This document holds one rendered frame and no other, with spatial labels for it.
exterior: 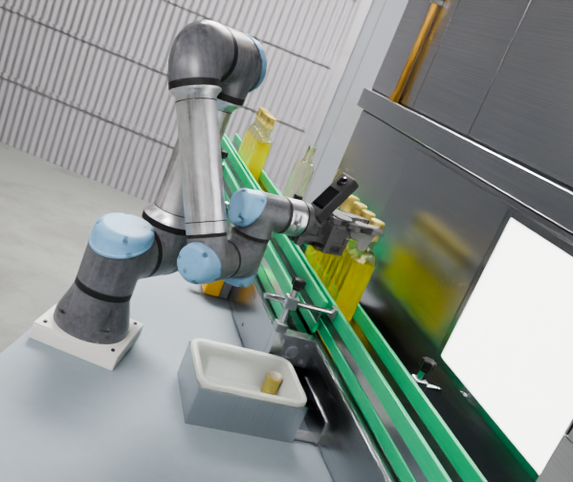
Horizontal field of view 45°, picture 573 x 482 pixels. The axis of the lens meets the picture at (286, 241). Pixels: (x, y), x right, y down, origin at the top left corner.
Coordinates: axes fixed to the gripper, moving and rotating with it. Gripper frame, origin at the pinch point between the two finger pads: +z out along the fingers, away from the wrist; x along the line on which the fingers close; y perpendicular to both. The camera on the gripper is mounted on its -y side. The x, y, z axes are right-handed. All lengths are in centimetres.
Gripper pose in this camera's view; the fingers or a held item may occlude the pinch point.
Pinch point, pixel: (374, 226)
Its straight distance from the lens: 153.3
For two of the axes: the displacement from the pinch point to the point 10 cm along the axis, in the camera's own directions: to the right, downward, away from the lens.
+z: 8.1, 1.5, 5.7
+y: -3.6, 8.9, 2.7
